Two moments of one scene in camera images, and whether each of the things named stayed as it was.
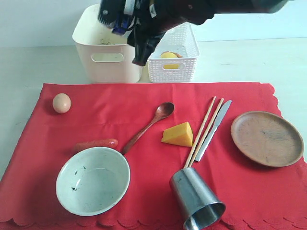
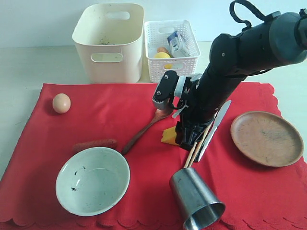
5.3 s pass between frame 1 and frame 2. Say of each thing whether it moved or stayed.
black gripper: moved
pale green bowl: stayed
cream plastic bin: stayed
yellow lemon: moved
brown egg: stayed
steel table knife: stayed
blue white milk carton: moved
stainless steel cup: stayed
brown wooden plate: stayed
